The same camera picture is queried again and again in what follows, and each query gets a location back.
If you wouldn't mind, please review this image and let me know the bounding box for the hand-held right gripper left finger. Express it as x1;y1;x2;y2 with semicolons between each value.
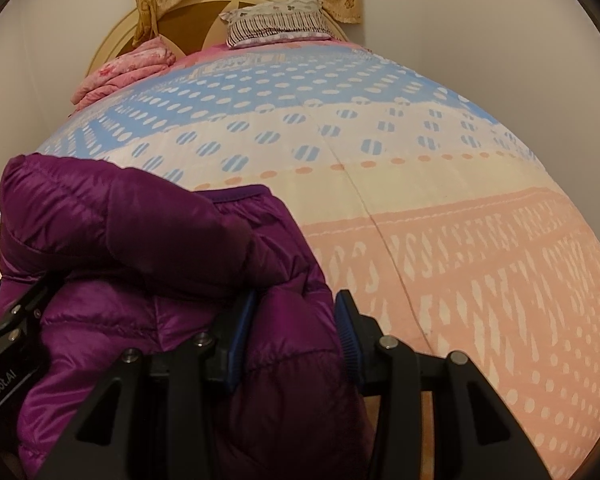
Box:
37;290;261;480

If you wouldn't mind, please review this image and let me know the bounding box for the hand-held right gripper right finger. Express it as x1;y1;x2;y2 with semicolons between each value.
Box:
334;290;551;480

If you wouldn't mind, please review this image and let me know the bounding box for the purple puffer jacket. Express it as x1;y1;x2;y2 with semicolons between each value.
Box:
0;154;376;480

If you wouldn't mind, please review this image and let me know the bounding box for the pastel patterned bedspread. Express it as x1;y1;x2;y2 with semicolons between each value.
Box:
0;40;600;480

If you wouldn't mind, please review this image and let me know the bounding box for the folded pink floral quilt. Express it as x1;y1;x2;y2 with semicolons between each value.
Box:
70;36;177;110

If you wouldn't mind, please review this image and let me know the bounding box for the striped floral pillow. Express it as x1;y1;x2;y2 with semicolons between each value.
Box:
219;0;333;50

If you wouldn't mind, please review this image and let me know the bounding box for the cream wooden headboard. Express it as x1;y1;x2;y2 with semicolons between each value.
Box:
85;0;351;91

